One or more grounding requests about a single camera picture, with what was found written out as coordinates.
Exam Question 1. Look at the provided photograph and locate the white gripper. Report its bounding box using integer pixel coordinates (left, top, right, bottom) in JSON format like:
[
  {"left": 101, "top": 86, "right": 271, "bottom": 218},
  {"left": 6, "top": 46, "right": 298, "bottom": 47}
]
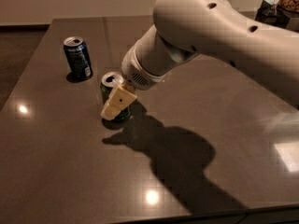
[{"left": 101, "top": 45, "right": 164, "bottom": 120}]

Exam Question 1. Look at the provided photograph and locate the green soda can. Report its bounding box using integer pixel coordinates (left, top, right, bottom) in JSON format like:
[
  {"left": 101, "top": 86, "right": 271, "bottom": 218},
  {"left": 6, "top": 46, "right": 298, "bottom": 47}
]
[{"left": 100, "top": 72, "right": 131, "bottom": 121}]

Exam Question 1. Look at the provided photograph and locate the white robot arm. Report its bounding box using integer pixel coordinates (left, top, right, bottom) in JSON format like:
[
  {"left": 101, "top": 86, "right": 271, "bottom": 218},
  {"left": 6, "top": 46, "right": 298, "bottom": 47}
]
[{"left": 101, "top": 0, "right": 299, "bottom": 120}]

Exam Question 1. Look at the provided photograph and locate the blue soda can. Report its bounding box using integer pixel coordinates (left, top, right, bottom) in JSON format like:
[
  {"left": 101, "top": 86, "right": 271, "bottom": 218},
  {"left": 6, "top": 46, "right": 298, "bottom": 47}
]
[{"left": 64, "top": 36, "right": 93, "bottom": 80}]

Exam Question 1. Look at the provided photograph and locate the black bag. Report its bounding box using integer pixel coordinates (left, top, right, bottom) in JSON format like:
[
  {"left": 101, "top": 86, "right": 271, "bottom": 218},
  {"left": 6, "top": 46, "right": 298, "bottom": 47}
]
[{"left": 255, "top": 0, "right": 299, "bottom": 32}]

